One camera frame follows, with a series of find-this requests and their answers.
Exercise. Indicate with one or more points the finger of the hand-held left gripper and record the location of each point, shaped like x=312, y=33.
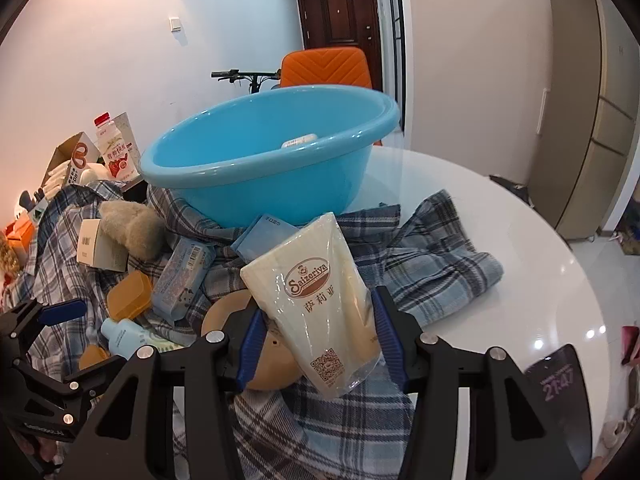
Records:
x=62, y=310
x=70, y=386

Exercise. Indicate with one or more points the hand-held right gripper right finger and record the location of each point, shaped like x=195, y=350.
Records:
x=387, y=340

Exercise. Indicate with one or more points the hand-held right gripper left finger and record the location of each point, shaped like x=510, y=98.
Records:
x=252, y=350

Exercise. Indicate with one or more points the cream stand-up pouch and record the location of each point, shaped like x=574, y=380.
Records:
x=310, y=285

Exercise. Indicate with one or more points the blue plastic basin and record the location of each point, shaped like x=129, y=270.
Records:
x=225, y=160

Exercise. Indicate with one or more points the small orange-brown item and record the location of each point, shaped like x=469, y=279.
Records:
x=94, y=357

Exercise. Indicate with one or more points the small light blue bottle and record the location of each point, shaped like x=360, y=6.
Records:
x=122, y=337

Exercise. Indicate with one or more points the orange soap box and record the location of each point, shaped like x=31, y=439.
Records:
x=129, y=295

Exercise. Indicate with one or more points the cream cardboard box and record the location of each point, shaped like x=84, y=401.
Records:
x=102, y=247

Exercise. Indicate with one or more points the orange paper box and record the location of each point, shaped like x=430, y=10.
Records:
x=20, y=237

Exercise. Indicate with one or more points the white printed card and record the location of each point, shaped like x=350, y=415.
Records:
x=167, y=341

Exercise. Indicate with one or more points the blue plaid shirt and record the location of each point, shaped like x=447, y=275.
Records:
x=440, y=255

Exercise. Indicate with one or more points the light blue printed packet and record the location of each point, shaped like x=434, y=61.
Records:
x=182, y=277

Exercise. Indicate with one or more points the brown plush toy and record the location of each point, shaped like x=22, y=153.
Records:
x=137, y=230

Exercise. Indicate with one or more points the blue flat sachet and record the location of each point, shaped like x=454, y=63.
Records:
x=265, y=235

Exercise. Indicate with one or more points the open cardboard box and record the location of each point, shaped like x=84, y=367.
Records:
x=75, y=152

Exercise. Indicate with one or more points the red-capped milk bottle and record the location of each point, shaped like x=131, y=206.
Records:
x=117, y=157

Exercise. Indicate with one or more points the dark phone with clock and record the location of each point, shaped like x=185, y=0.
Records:
x=555, y=395

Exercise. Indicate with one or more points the white paper carton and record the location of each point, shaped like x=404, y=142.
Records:
x=127, y=130

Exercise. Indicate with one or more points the small white tube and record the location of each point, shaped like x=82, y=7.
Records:
x=300, y=140

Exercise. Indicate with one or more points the pink floor item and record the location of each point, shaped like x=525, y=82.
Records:
x=631, y=345

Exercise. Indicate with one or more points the pale slippers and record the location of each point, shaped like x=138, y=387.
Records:
x=614, y=432

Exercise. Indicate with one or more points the orange chair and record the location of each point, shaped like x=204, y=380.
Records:
x=325, y=67

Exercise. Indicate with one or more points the beige wardrobe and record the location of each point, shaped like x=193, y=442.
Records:
x=580, y=110

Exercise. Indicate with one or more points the dark brown door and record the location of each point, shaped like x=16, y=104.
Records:
x=345, y=10

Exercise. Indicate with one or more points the black sliding door frame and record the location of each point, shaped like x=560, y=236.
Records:
x=396, y=35

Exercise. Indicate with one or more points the white light switch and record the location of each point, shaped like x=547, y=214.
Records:
x=175, y=24

